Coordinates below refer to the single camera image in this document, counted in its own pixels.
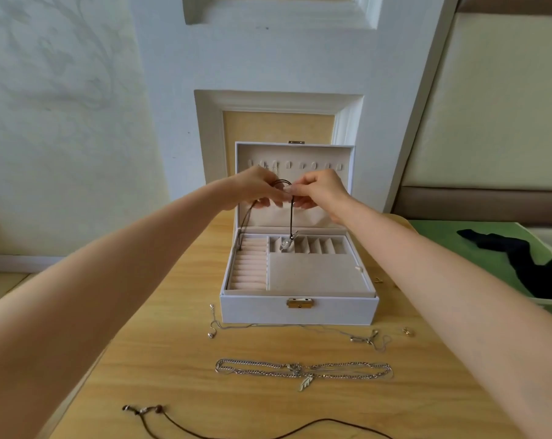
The person's right forearm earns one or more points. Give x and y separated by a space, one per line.
459 306

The white jewelry box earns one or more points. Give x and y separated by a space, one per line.
313 274

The black cloth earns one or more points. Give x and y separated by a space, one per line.
523 260

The small earrings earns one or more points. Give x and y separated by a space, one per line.
409 332

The beige padded wall panel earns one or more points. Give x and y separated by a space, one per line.
496 105

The person's left forearm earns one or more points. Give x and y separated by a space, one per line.
93 288

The person's left hand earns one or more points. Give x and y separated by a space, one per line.
253 185

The person's right hand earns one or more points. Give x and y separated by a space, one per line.
326 192

